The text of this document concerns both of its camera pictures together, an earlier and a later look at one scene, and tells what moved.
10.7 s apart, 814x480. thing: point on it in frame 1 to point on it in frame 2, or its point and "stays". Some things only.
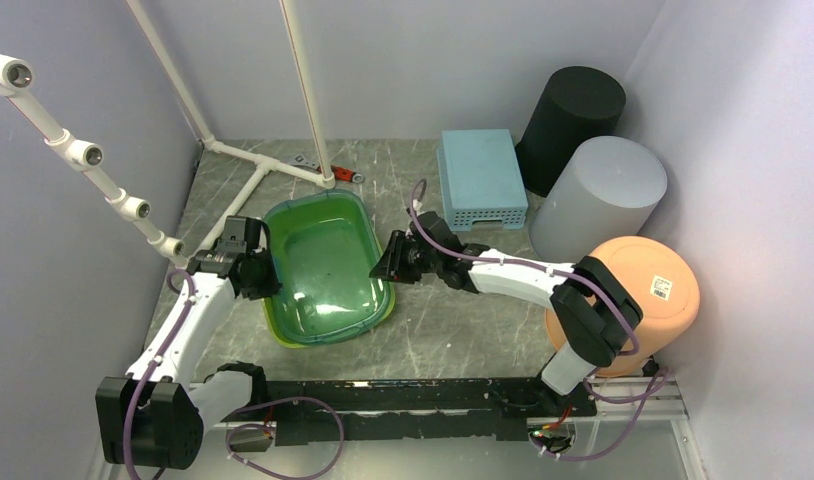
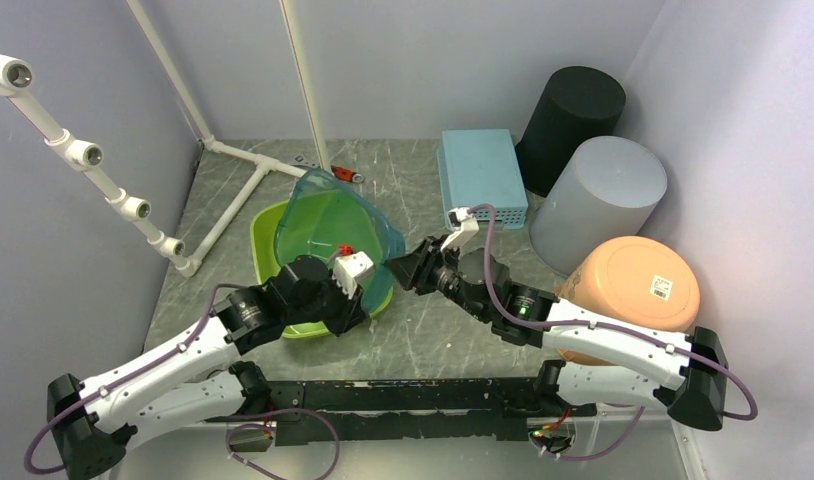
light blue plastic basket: [480, 179] stays
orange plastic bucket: [662, 283] stays
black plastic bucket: [578, 104] stays
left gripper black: [271, 287] to [350, 312]
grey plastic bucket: [608, 191] stays
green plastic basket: [280, 336] to [263, 230]
